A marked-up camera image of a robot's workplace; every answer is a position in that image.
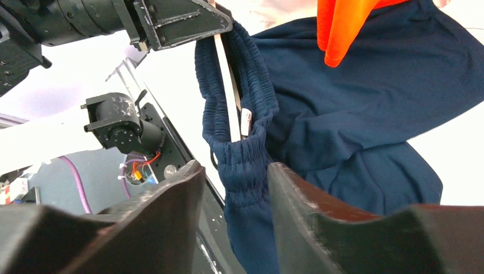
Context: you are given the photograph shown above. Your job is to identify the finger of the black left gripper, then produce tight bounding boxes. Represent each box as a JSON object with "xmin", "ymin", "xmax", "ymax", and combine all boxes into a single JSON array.
[{"xmin": 134, "ymin": 0, "xmax": 233, "ymax": 51}]

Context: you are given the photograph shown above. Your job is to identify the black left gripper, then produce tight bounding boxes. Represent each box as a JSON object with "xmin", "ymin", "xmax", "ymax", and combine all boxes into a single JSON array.
[{"xmin": 1, "ymin": 1, "xmax": 143, "ymax": 95}]

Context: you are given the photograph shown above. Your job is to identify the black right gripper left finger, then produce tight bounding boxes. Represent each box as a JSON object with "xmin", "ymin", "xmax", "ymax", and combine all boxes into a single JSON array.
[{"xmin": 1, "ymin": 177, "xmax": 198, "ymax": 273}]

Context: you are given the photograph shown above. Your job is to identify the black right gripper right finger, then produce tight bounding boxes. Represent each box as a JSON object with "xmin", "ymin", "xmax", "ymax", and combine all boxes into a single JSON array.
[{"xmin": 268, "ymin": 163, "xmax": 483, "ymax": 273}]

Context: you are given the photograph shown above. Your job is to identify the wooden hanger of navy shorts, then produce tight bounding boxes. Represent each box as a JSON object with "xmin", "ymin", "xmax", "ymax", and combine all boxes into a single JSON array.
[{"xmin": 208, "ymin": 0, "xmax": 253, "ymax": 143}]

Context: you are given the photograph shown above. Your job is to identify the orange shorts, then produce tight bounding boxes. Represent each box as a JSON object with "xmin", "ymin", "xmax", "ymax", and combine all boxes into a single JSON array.
[{"xmin": 316, "ymin": 0, "xmax": 405, "ymax": 67}]

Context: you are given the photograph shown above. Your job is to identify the navy blue shorts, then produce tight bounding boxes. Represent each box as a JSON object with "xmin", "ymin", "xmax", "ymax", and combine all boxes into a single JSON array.
[{"xmin": 195, "ymin": 1, "xmax": 483, "ymax": 273}]

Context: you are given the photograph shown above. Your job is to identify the white shorts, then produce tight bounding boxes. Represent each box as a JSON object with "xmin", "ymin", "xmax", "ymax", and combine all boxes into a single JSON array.
[{"xmin": 218, "ymin": 0, "xmax": 317, "ymax": 34}]

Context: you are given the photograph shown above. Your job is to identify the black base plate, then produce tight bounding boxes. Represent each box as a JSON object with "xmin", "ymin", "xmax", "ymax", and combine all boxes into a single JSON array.
[{"xmin": 141, "ymin": 92, "xmax": 245, "ymax": 273}]

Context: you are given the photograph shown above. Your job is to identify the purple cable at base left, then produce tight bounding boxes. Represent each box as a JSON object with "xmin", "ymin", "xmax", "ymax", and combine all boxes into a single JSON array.
[{"xmin": 118, "ymin": 156, "xmax": 146, "ymax": 199}]

